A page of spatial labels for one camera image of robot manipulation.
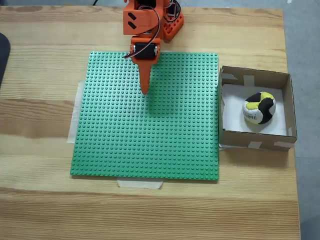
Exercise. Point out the white yellow black soft ball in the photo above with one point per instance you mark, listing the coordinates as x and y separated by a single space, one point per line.
265 110

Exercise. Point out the brown cardboard box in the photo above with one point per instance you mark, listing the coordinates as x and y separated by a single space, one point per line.
257 142

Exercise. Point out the green studded baseplate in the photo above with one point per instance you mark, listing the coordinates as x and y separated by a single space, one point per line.
112 137

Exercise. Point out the translucent tape strip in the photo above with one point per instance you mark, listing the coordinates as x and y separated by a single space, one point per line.
75 120
140 184

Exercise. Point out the white paper sheet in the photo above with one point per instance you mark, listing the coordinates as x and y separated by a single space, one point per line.
232 112

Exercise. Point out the black rounded object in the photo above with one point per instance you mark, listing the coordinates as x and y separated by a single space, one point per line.
3 57

